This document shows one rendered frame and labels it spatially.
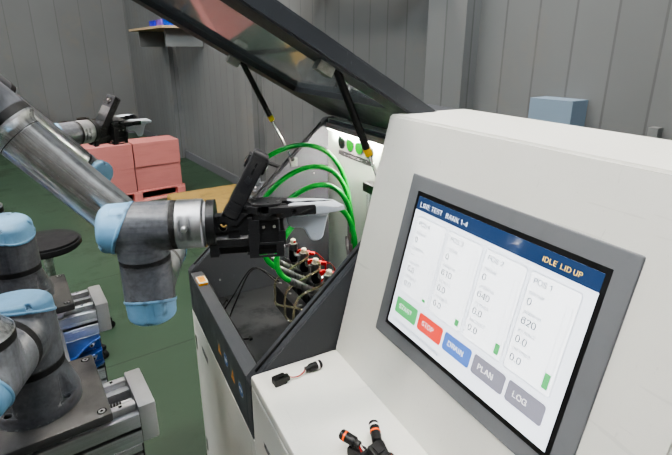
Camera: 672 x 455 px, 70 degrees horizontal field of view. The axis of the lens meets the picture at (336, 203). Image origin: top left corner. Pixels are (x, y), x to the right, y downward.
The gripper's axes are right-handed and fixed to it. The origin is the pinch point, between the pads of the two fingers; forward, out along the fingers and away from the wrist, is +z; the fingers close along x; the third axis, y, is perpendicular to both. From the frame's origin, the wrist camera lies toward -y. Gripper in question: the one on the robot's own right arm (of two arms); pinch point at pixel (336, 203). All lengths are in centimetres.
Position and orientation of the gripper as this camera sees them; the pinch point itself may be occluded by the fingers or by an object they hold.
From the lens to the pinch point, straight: 75.6
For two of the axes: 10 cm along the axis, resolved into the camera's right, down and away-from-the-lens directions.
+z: 9.9, -0.5, 1.5
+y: 0.2, 9.8, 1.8
